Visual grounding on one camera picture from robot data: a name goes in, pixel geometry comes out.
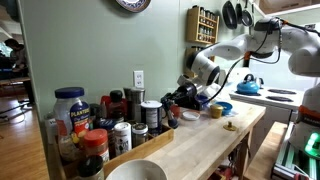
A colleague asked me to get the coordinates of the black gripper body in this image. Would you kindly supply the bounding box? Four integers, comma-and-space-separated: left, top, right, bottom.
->
170, 82, 203, 111

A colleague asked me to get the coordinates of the red round lid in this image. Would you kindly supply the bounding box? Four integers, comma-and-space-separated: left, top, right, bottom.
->
170, 104, 181, 118

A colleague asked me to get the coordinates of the blue plastic container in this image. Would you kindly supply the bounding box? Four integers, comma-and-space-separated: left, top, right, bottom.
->
195, 94, 211, 108

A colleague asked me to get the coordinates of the white round plastic lid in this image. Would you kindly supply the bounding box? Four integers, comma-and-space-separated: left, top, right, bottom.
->
182, 110, 201, 121

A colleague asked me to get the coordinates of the dark canister white lid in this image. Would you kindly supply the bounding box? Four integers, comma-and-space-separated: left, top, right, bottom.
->
140, 100, 164, 132

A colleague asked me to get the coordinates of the blue bowl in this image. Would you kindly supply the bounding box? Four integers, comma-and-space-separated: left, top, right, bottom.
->
214, 101, 234, 117

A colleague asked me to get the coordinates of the glass jar silver lid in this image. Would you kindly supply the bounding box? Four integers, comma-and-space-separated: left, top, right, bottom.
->
131, 122, 150, 148

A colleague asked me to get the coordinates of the wooden tray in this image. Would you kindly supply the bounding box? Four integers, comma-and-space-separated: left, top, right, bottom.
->
53, 124, 175, 180

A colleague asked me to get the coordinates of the wooden butcher block table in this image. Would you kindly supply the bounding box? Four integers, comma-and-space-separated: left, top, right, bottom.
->
43, 98, 268, 180

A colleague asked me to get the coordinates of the dark bottle black cap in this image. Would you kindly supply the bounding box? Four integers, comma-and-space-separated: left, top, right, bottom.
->
108, 89, 128, 123

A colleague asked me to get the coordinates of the small brass trinket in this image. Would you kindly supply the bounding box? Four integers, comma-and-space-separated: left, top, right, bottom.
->
222, 121, 238, 132

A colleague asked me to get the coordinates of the white printed canister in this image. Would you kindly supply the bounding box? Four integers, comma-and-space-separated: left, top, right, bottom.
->
113, 121, 133, 156

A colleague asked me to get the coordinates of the black stove burner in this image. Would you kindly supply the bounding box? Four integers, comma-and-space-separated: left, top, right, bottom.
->
267, 88, 298, 96
234, 90, 263, 97
265, 95, 295, 103

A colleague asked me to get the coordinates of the red plastic bottle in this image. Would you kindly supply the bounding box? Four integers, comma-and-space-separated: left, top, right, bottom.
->
100, 95, 113, 115

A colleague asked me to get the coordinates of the dark jar blue lid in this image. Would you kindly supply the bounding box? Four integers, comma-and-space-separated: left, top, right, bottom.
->
96, 118, 116, 158

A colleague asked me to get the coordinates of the white ceramic bowl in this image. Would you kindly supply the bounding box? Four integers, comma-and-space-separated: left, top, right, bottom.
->
105, 158, 169, 180

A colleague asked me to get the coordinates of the large wooden spice rack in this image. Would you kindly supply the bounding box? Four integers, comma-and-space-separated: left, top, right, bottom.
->
185, 5, 220, 45

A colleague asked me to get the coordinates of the white stove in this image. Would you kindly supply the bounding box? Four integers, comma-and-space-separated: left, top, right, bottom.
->
228, 68, 306, 148

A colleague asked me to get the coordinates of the red lidded spice jar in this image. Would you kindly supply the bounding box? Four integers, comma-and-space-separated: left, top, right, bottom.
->
82, 128, 111, 162

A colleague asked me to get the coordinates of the large black hanging pan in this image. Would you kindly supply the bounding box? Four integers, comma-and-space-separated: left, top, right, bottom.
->
221, 0, 239, 31

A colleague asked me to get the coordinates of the Planters jar blue lid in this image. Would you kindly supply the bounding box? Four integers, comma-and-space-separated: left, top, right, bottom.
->
53, 86, 91, 138

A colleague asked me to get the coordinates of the small jar black lid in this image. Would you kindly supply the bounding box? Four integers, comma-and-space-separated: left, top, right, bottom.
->
77, 154, 105, 180

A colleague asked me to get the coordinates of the small black hanging pan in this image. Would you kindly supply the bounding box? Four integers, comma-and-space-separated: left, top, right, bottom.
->
234, 0, 244, 25

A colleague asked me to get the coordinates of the medium black hanging pan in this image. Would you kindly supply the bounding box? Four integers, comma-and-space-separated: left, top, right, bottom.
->
241, 0, 255, 28

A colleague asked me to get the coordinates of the small amber spice jar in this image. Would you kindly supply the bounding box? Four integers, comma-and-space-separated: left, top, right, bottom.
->
57, 134, 80, 163

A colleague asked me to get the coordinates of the small white box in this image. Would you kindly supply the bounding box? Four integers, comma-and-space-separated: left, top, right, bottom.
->
44, 117, 58, 145

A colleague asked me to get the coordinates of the person in dark clothes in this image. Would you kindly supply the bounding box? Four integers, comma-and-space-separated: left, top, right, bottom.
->
3, 37, 35, 105

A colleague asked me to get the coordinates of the white wall outlet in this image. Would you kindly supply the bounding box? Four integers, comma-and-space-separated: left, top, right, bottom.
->
133, 70, 145, 89

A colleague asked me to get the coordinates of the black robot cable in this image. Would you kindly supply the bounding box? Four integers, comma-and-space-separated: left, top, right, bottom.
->
202, 17, 320, 105

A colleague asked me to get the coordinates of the blue kettle black handle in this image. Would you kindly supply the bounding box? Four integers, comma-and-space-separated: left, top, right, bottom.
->
236, 73, 261, 95

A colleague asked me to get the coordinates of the decorative patterned wall plate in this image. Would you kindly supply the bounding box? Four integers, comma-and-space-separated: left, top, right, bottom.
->
115, 0, 152, 14

